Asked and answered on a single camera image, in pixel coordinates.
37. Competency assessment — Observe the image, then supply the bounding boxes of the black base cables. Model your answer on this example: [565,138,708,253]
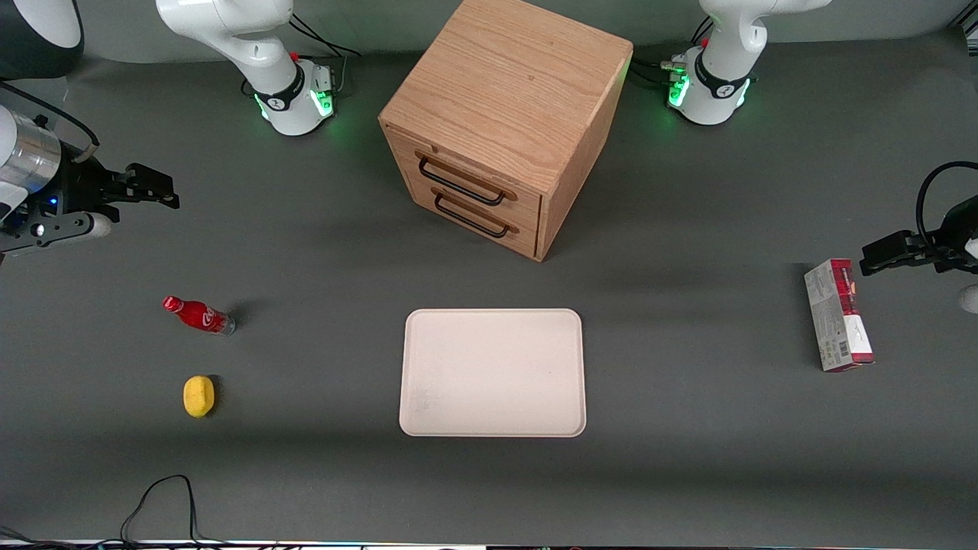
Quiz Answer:
[289,14,362,96]
[630,15,715,91]

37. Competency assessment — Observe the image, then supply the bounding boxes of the black wire drawer handle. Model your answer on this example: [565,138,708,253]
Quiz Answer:
[432,189,521,239]
[415,150,519,207]

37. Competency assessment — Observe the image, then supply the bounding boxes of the black right base cables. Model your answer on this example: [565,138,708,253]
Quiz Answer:
[289,14,362,96]

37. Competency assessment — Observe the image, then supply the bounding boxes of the wooden drawer cabinet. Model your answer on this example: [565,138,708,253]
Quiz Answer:
[378,0,634,263]

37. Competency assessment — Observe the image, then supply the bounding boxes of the thin black looped table cable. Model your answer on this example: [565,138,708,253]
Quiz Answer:
[0,474,230,549]

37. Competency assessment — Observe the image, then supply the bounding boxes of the black left base cables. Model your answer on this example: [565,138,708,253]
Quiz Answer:
[630,15,715,91]

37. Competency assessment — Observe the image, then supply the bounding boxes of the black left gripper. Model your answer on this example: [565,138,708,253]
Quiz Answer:
[860,195,978,277]

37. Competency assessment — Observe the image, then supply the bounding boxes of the yellow lemon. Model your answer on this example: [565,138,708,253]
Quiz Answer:
[183,375,216,419]

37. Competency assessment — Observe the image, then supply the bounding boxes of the wooden drawer front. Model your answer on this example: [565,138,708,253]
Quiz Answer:
[382,122,545,230]
[409,174,542,261]

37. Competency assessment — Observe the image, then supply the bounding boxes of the beige rectangular tray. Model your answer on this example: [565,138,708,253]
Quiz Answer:
[399,308,588,438]

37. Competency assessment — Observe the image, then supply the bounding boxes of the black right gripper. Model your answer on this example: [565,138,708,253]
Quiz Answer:
[46,159,181,222]

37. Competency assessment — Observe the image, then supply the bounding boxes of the red and white carton box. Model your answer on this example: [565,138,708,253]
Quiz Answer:
[803,258,876,373]

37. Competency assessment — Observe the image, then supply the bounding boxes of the red coke bottle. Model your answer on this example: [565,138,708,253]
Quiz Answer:
[162,296,236,337]

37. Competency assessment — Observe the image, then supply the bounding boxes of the black left wrist cable loop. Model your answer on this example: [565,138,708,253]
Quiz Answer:
[915,160,978,249]

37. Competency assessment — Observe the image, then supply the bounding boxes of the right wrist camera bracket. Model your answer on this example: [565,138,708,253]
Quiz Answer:
[0,212,114,257]

